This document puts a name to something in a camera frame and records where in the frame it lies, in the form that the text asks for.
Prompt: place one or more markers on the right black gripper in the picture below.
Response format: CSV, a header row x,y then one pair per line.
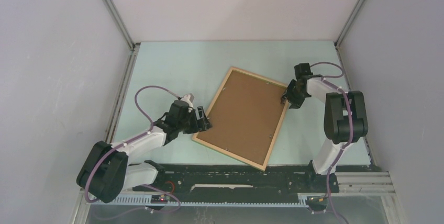
x,y
296,103

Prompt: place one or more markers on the left aluminium corner post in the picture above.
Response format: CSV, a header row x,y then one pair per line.
x,y
116,17

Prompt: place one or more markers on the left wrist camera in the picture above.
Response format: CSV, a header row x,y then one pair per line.
x,y
188,98

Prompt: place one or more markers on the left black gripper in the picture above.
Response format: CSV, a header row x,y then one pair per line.
x,y
203,124

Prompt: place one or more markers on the grey cable duct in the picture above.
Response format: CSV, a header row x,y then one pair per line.
x,y
146,200

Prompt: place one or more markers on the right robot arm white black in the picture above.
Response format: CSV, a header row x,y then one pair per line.
x,y
345,115

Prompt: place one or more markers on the aluminium base extrusion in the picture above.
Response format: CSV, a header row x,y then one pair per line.
x,y
364,180

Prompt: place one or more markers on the wooden picture frame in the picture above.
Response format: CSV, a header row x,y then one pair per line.
x,y
274,142

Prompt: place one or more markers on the aluminium corner post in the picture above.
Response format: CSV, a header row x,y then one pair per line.
x,y
116,17
349,23

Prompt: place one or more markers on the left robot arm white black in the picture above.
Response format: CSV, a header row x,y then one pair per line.
x,y
110,169

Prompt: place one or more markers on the right aluminium corner post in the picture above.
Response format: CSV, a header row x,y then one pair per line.
x,y
349,23

